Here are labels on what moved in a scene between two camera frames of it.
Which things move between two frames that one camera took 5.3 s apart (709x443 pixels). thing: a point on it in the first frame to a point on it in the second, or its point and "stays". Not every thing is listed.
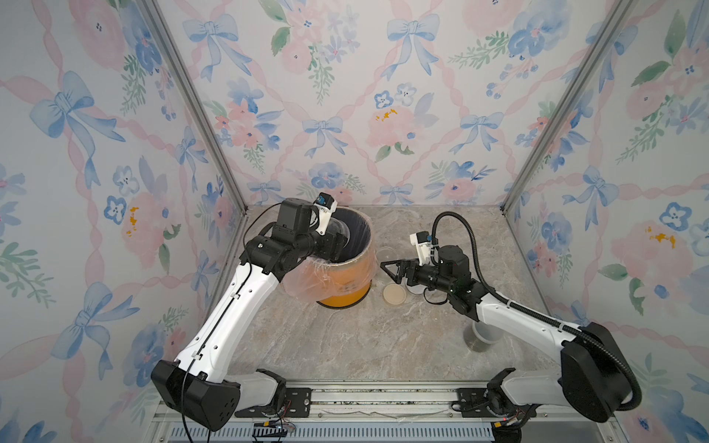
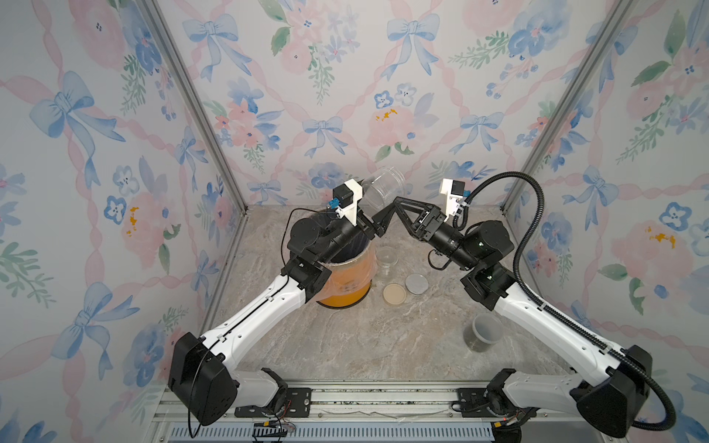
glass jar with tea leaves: (384, 255) stays
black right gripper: (413, 267) to (431, 225)
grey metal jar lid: (416, 289) stays
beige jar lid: (394, 293) stays
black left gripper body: (327, 245) to (364, 227)
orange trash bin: (345, 281) stays
